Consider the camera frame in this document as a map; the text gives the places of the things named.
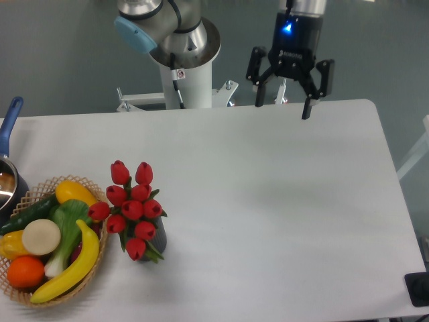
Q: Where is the orange fruit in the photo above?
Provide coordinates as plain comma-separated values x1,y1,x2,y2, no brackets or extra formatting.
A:
7,256,45,288

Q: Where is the yellow banana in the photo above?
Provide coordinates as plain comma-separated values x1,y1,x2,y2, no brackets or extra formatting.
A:
30,219,100,304

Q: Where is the yellow bell pepper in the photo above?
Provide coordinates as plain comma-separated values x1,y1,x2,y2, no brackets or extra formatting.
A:
1,230,31,260

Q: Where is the dark grey ribbed vase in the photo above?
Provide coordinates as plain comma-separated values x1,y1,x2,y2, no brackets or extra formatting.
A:
139,217,167,263

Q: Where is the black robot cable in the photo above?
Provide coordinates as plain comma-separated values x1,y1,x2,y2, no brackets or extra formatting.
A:
169,52,186,110

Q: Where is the green cucumber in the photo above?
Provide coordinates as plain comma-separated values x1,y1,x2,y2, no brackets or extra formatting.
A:
1,194,59,236

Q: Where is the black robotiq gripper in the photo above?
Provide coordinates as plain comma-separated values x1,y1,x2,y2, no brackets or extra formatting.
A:
245,11,335,120

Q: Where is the blue handled saucepan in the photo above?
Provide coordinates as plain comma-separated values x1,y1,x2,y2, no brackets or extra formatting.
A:
1,97,29,226

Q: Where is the green bok choy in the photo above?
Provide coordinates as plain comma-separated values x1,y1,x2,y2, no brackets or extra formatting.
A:
45,199,92,279

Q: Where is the yellow lemon squash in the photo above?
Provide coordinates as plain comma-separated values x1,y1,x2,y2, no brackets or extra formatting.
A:
55,180,97,206

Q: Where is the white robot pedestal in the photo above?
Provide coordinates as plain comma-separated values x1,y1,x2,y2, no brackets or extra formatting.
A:
117,62,239,112

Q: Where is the white frame at right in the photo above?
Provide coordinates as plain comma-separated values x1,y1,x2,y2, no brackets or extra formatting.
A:
396,115,428,180

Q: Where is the black device at edge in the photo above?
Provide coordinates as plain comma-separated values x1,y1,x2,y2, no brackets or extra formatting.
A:
404,272,428,307

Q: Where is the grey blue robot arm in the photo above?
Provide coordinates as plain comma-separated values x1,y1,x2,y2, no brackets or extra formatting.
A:
114,1,334,119

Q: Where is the red tulip bouquet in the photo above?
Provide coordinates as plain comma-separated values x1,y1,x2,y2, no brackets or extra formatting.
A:
88,160,167,261

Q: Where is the white table clamp bracket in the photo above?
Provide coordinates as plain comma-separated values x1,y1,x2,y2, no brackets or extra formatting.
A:
274,78,288,105

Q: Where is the woven wicker basket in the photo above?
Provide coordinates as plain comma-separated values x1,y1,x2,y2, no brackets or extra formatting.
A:
1,175,108,309

